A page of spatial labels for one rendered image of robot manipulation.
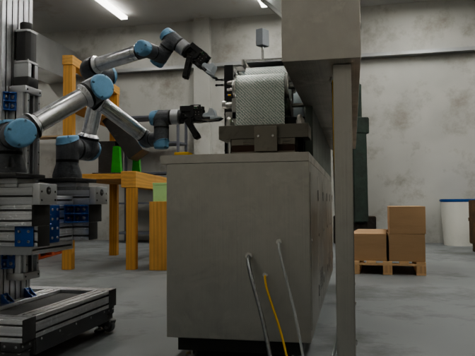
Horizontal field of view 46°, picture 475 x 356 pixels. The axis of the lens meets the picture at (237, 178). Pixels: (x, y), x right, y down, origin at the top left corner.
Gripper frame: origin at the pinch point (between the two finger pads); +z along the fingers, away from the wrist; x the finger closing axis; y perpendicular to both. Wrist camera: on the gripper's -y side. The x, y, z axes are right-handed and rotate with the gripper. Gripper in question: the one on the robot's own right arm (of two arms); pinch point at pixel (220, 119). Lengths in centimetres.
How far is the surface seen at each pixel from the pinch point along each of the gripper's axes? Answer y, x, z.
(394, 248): -85, 286, 100
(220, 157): -20.8, -25.9, 6.5
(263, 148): -16.9, -21.9, 24.6
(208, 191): -35.2, -25.9, 1.1
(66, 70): 102, 278, -233
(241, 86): 15.6, -0.2, 10.8
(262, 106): 5.6, -0.2, 21.0
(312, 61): 5, -83, 51
